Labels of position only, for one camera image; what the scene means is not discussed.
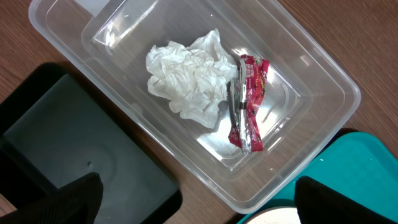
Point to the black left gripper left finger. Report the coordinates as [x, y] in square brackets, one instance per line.
[76, 202]

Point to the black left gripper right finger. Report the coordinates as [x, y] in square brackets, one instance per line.
[317, 203]

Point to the large pink plate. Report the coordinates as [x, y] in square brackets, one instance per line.
[276, 215]

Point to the red snack wrapper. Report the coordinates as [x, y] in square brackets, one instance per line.
[247, 92]

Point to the white tissue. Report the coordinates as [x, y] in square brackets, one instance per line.
[194, 79]

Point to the teal plastic tray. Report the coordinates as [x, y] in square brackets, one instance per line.
[358, 166]

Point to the black tray bin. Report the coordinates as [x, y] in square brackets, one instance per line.
[53, 132]

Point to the clear plastic bin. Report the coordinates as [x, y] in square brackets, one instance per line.
[307, 100]

